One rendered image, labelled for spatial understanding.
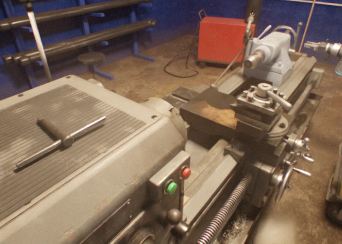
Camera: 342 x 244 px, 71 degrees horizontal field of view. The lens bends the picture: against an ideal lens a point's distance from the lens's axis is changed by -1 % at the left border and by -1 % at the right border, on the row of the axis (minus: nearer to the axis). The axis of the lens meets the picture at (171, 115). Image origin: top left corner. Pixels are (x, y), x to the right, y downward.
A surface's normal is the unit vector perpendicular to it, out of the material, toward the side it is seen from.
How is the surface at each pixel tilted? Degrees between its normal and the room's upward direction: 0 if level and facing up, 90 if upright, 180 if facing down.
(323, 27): 90
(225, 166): 36
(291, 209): 0
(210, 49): 90
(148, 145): 45
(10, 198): 0
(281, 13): 90
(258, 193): 90
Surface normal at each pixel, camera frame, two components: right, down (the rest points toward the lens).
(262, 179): -0.62, 0.43
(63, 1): 0.79, 0.34
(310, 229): 0.00, -0.83
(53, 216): 0.55, -0.35
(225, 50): -0.32, 0.52
